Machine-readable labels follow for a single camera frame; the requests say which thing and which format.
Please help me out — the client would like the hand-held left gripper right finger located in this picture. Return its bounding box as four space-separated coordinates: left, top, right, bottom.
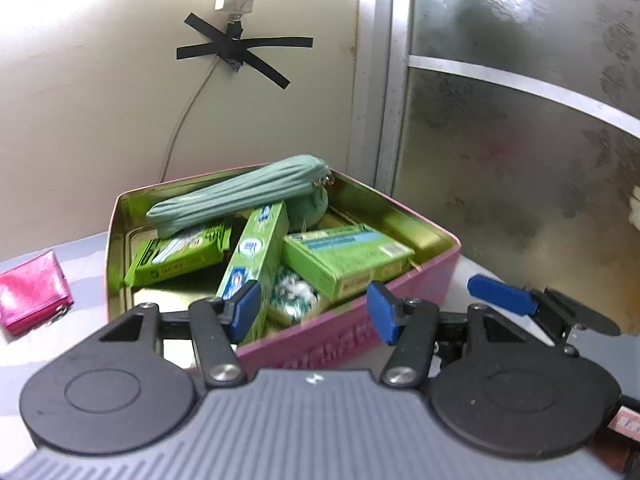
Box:
366 280 532 389

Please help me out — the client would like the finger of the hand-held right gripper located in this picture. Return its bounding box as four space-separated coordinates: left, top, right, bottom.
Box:
467 274 582 357

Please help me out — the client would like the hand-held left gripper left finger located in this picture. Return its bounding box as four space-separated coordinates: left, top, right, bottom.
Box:
97 280 262 389

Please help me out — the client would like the pink tin box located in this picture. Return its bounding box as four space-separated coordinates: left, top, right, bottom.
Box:
106 164 462 377

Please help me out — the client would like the green box with teal label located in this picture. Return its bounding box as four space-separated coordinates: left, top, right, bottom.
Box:
281 223 417 303

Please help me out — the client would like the green toothpaste box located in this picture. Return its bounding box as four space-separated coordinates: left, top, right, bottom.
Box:
216 201 291 344

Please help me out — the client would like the green wet wipes packet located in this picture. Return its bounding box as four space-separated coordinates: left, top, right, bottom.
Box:
124 220 234 287

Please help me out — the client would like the teal ribbed zipper pouch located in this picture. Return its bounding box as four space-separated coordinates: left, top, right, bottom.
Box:
146 155 332 239

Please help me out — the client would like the shiny pink zipper pouch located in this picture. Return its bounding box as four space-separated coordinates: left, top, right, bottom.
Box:
0 250 75 337

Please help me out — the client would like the white green patterned packet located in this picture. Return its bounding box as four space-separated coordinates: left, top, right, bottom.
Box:
267 266 321 329

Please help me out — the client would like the frosted glass aluminium door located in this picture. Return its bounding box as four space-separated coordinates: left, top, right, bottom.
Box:
347 0 640 307

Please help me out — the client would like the striped bed sheet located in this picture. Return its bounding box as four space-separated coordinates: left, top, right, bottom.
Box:
0 232 640 461

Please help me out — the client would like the grey wall cable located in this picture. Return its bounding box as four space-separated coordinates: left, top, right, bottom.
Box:
159 57 242 184

